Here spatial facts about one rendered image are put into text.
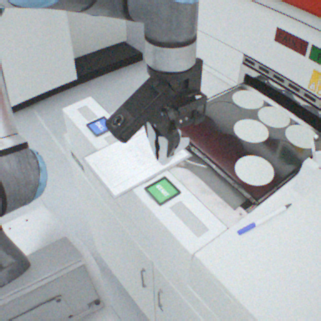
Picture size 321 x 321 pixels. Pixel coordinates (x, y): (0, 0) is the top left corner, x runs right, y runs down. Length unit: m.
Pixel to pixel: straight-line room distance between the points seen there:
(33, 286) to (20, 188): 0.22
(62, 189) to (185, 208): 1.41
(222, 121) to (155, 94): 0.49
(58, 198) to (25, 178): 1.30
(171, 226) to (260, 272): 0.19
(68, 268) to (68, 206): 1.40
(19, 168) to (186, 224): 0.35
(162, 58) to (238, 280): 0.39
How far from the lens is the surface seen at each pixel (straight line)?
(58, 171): 2.13
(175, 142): 0.54
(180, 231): 0.64
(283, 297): 0.61
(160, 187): 0.70
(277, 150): 0.93
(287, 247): 0.66
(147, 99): 0.51
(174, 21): 0.44
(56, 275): 0.54
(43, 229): 0.86
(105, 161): 0.76
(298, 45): 1.03
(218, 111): 1.01
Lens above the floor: 1.51
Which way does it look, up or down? 46 degrees down
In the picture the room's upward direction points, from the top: straight up
